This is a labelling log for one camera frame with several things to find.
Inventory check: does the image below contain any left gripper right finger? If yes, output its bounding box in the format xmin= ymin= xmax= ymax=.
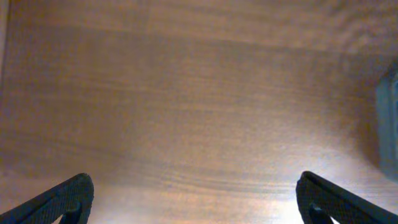
xmin=295 ymin=171 xmax=397 ymax=224

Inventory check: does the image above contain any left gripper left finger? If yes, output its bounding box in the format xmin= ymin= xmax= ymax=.
xmin=1 ymin=173 xmax=94 ymax=224

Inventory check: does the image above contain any grey plastic basket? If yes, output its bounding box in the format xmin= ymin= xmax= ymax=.
xmin=376 ymin=62 xmax=397 ymax=182

